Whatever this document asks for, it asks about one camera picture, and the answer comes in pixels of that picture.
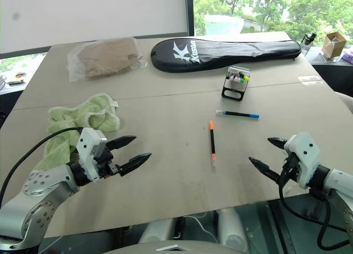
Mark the blue-capped black marker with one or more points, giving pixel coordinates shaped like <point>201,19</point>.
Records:
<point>237,114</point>

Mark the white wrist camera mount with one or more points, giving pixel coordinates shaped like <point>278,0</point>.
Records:
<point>303,149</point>
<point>88,143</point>

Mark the light green towel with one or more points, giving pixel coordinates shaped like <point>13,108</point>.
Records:
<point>63,119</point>

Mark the open cardboard box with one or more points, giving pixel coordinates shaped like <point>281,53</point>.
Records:
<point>335,44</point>

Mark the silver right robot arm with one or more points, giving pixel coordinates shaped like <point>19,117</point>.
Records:
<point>339,179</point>

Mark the clear tape strip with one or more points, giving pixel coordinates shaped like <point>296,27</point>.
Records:
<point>309,80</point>

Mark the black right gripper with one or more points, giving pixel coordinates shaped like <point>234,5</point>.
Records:
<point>291,170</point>

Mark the black marker holder box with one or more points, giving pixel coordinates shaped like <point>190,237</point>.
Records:
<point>233,94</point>

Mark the white board with dark frame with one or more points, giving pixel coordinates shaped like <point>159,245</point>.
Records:
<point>82,11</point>

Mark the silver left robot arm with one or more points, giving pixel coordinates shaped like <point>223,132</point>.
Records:
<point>41,188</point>

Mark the black side table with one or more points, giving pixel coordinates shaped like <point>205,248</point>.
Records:
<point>336,75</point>

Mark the black racket cover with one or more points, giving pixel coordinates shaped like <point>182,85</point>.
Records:
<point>220,53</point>

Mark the clear bag with brown cloth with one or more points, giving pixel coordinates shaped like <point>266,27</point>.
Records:
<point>107,58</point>

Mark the orange-capped black marker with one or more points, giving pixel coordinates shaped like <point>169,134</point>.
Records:
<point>212,143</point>

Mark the black capped clear bottle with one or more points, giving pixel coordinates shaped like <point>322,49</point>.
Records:
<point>309,40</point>

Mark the purple packet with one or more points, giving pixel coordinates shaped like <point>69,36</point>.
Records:
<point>348,55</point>

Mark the grey robot torso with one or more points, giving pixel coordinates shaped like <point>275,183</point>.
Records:
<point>171,248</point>

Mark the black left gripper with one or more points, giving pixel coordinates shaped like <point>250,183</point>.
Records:
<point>106,166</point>

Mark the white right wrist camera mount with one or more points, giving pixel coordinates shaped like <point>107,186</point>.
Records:
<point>303,149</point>

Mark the small orange white tool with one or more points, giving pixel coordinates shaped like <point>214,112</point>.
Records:
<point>16,79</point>

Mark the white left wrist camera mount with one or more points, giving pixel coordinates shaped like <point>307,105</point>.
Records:
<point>88,143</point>

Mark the white robot leg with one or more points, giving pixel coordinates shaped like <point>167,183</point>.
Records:
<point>231,229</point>
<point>157,232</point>

